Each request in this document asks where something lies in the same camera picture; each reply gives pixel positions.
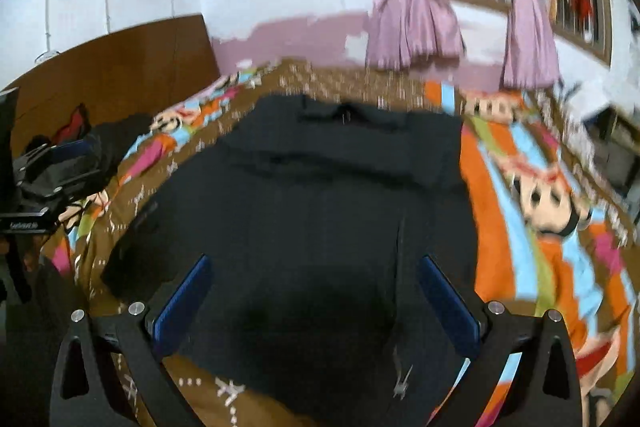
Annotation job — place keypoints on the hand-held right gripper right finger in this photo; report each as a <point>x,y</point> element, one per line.
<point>445,302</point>

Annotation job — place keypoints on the wooden shelf desk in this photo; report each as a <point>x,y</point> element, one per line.
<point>615,147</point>

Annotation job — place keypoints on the brown printed blanket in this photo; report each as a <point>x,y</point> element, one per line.
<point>525,207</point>

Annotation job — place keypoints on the wooden headboard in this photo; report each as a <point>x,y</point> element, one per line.
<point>125,67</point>

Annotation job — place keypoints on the black padded jacket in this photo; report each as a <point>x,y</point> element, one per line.
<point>300,217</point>

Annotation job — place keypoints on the red cloth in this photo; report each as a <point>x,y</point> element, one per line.
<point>72,124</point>

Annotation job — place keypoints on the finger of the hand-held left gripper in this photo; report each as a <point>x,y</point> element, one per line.
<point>70,151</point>
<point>65,182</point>

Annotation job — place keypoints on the white open book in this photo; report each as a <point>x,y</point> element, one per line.
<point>595,97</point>

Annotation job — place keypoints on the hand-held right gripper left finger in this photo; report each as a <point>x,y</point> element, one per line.
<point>185,302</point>

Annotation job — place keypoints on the dark green jacket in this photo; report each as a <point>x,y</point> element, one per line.
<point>122,147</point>

